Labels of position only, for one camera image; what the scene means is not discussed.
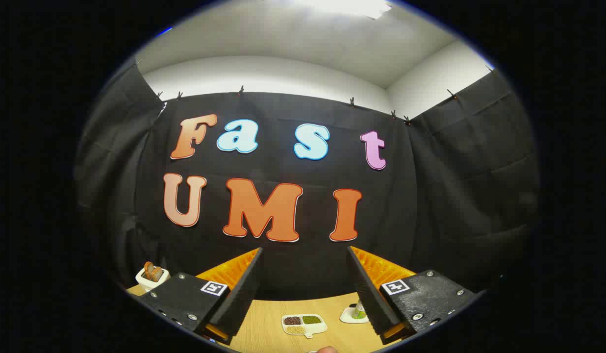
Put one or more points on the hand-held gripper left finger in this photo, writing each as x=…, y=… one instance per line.
x=244, y=284

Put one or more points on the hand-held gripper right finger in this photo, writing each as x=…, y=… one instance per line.
x=366, y=289

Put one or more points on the green label bottle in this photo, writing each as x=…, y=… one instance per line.
x=359, y=313

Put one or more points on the small white saucer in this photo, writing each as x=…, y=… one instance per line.
x=347, y=317

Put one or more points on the pile of dark red beans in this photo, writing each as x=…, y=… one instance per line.
x=292, y=320

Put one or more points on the white sectioned dish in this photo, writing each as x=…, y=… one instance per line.
x=318, y=327

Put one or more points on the pile of green beans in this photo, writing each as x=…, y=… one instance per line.
x=311, y=319

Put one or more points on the pile of yellow beans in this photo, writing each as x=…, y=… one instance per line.
x=295, y=330

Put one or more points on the toasted bread slice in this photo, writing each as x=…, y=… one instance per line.
x=157, y=273
x=148, y=270

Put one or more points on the white toaster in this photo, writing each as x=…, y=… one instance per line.
x=148, y=285

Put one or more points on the row of black clips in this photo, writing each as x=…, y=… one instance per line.
x=240, y=90

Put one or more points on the ceiling light panel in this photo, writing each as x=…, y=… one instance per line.
x=347, y=7

